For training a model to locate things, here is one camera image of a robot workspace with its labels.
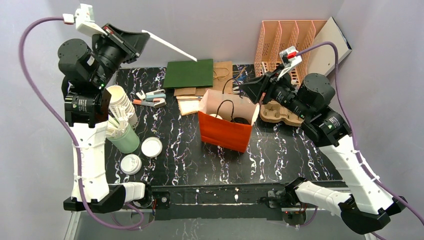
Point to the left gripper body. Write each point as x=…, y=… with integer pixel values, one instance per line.
x=122, y=43

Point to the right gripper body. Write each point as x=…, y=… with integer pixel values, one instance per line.
x=265, y=88

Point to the orange paper bag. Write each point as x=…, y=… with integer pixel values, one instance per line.
x=223, y=132

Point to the white lids partial stack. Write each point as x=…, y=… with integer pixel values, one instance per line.
x=151, y=147

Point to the single white cup lid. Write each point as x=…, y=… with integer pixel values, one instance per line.
x=216, y=116

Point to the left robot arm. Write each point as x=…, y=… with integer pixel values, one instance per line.
x=87, y=69

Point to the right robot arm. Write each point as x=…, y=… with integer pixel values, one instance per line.
x=367, y=207

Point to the stack of pulp cup carriers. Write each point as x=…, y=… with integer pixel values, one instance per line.
x=273, y=112

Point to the brown kraft paper bag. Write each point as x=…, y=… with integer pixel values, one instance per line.
x=222, y=72

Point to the tall stack paper cups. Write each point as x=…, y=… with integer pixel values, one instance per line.
x=119, y=99

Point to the white board panel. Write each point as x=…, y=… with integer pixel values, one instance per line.
x=322, y=59

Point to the pink desk file organizer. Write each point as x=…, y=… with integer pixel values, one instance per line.
x=278, y=35

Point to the green paper bag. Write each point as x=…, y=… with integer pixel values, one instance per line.
x=189, y=74

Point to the green cup of straws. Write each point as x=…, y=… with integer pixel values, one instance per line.
x=121, y=134

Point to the white cup lids stack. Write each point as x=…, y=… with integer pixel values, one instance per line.
x=130, y=164

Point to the metal base rail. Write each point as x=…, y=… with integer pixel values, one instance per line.
x=248, y=201

